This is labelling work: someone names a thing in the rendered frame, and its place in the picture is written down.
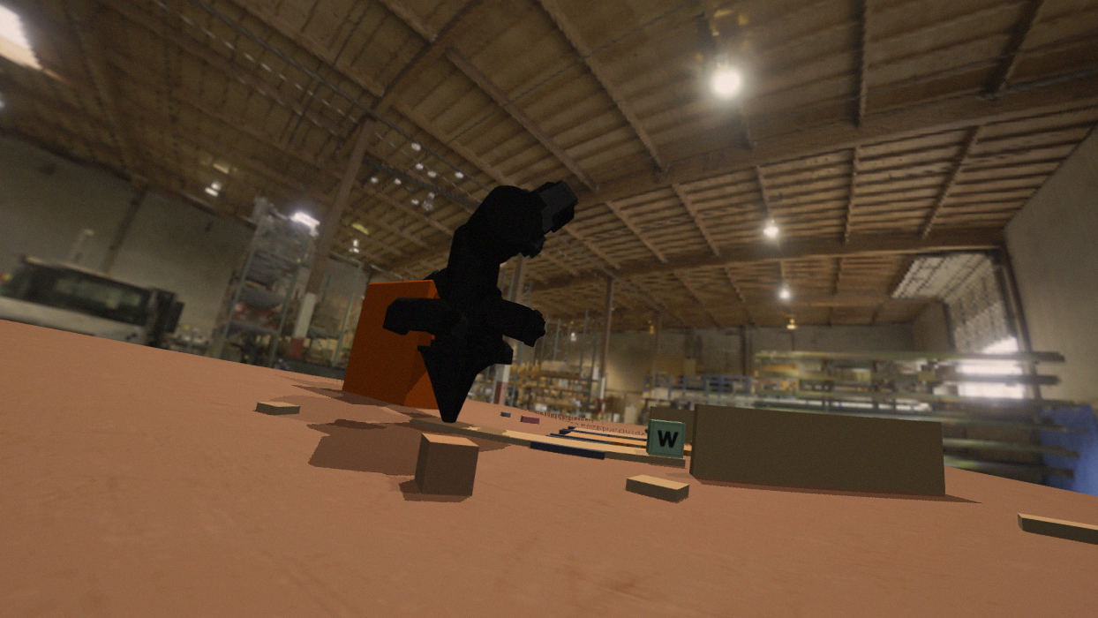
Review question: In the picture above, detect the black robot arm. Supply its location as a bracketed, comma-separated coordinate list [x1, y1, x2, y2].
[423, 179, 579, 347]

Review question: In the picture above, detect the green cube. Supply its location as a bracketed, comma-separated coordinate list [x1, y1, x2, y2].
[645, 419, 686, 458]

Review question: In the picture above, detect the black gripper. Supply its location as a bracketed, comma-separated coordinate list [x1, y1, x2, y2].
[382, 265, 514, 423]

